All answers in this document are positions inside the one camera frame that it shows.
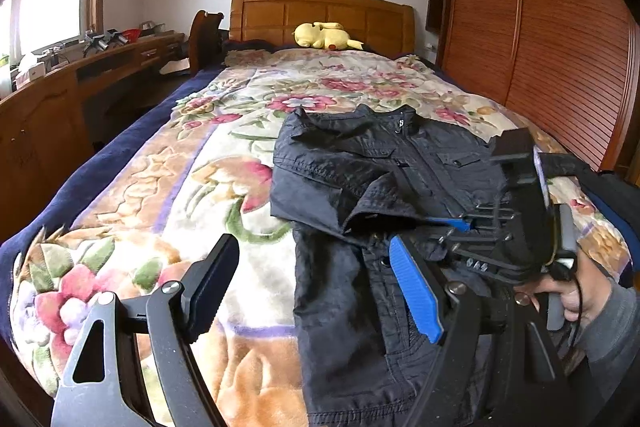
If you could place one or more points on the wooden chair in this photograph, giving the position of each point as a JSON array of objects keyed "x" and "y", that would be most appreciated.
[{"x": 205, "y": 42}]

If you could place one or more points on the navy blue bed sheet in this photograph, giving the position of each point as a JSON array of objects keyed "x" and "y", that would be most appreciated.
[{"x": 87, "y": 182}]

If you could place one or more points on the long wooden desk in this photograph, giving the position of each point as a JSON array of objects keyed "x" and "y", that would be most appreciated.
[{"x": 44, "y": 136}]

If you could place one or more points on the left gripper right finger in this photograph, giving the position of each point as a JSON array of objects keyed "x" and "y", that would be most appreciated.
[{"x": 526, "y": 383}]

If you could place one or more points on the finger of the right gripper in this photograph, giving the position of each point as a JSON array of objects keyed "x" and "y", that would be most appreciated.
[{"x": 457, "y": 223}]

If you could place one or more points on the yellow plush toy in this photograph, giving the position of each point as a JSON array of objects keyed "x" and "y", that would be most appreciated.
[{"x": 325, "y": 36}]

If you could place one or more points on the floral bed blanket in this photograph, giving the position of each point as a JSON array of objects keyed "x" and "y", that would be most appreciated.
[{"x": 208, "y": 172}]

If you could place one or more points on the wooden louvered wardrobe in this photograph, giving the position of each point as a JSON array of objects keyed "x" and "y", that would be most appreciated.
[{"x": 569, "y": 66}]

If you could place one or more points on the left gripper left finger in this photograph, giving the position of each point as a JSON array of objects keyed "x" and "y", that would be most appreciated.
[{"x": 102, "y": 381}]

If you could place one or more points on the wooden bed headboard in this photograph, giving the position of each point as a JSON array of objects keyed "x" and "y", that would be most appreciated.
[{"x": 386, "y": 28}]

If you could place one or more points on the person's right hand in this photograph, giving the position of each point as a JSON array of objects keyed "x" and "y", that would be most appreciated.
[{"x": 583, "y": 299}]

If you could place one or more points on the black jacket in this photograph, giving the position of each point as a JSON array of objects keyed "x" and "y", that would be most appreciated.
[{"x": 348, "y": 183}]

